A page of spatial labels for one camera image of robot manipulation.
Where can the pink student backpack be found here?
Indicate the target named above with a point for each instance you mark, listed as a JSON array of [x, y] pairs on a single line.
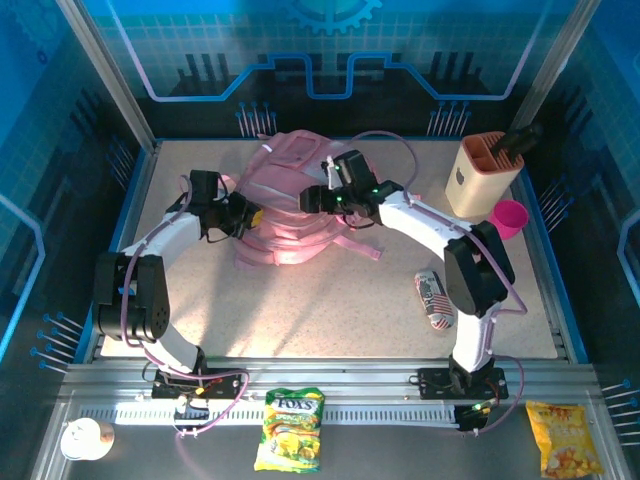
[[290, 230]]

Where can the flag pattern can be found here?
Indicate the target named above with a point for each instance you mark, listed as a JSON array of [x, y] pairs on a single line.
[[432, 300]]

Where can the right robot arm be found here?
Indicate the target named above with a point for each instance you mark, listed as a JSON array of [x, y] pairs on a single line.
[[475, 270]]

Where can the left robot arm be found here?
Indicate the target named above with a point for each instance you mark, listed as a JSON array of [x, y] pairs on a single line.
[[130, 300]]

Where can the green yellow candy bag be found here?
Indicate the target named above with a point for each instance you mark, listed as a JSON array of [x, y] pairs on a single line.
[[290, 435]]

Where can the yellow snack bag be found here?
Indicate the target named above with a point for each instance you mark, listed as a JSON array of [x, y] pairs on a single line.
[[565, 440]]

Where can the cream holder with orange rim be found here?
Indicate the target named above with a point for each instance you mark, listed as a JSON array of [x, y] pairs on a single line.
[[480, 185]]

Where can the magenta plastic goblet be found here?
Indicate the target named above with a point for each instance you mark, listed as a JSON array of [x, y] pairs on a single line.
[[510, 217]]

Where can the black controller box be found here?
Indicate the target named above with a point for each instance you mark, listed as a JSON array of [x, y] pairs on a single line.
[[472, 417], [192, 411]]

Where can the slotted metal strip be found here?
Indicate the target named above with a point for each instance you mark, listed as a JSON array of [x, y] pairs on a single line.
[[350, 415]]

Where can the white paper cup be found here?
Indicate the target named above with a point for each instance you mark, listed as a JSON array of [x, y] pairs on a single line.
[[82, 440]]

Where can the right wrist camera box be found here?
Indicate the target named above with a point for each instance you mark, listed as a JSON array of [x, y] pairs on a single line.
[[327, 172]]

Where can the aluminium mounting rail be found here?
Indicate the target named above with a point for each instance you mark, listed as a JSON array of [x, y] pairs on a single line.
[[325, 372]]

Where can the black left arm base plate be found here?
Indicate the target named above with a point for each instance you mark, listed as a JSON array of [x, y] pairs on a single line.
[[225, 387]]

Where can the aluminium frame post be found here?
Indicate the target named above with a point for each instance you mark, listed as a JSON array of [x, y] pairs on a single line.
[[555, 65], [107, 75]]

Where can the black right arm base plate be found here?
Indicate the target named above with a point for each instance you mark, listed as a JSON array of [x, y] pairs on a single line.
[[435, 385]]

